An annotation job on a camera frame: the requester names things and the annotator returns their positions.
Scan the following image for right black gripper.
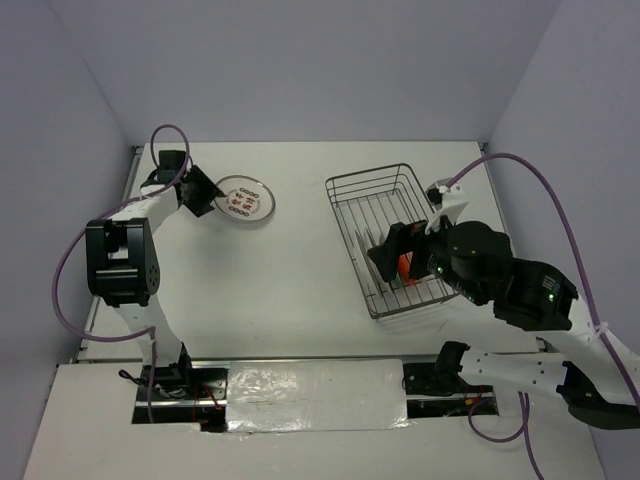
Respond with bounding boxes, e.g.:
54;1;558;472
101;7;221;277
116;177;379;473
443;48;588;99
363;205;482;302

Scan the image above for white plate red characters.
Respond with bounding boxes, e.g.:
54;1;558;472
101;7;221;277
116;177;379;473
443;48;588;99
215;174;276;226

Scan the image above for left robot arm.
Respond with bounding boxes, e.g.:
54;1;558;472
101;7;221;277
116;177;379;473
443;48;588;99
85;150;225;399

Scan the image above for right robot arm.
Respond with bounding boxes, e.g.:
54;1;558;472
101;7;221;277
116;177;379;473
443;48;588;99
367;221;639;430

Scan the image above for orange plate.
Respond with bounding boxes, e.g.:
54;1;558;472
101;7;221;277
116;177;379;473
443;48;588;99
397;252;415;286

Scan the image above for silver tape patch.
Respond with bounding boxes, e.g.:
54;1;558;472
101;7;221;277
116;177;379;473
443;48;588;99
225;359;409;433

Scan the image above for metal wire dish rack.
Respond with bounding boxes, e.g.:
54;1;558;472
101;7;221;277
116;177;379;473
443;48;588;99
325;163;456;320

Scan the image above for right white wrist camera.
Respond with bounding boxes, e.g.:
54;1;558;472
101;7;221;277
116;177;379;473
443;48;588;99
424;182;469;234

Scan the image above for metal mounting rail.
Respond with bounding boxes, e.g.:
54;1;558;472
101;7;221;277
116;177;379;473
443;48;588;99
131;359;499;434

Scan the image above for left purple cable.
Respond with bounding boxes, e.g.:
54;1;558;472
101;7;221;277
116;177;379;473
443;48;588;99
52;124;192;421

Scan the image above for purple cable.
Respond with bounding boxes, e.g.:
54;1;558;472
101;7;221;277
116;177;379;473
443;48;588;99
447;152;640;480
52;124;192;421

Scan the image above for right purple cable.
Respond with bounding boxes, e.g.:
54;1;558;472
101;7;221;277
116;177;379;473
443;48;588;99
447;152;640;480

